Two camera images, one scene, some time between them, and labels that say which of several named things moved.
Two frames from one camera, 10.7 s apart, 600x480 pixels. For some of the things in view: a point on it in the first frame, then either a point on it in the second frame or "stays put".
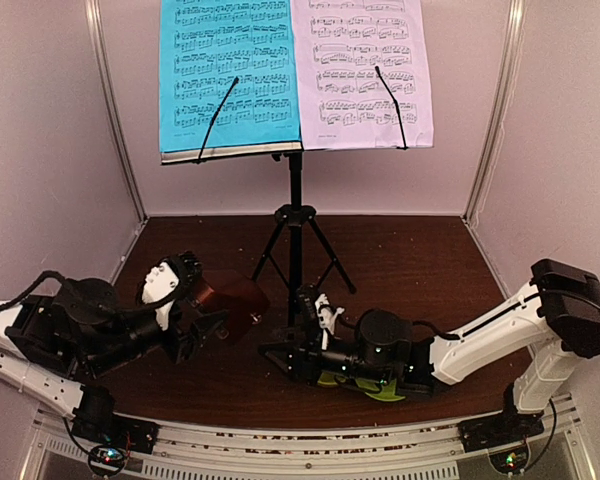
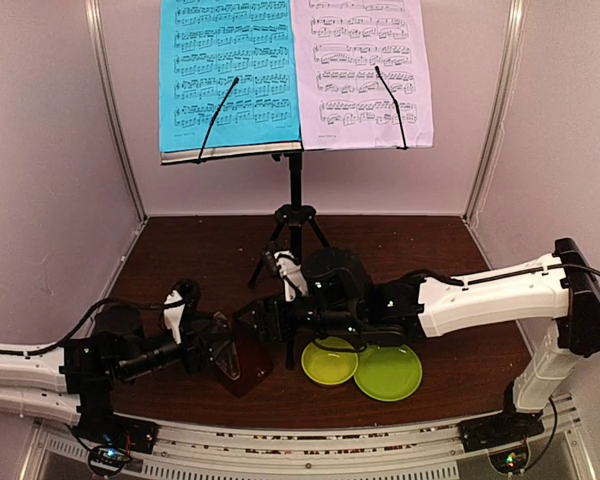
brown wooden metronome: (232, 292) -> (255, 361)
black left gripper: (186, 343) -> (198, 356)
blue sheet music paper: (203, 46) stays put
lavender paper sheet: (342, 102) stays put
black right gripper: (298, 354) -> (264, 311)
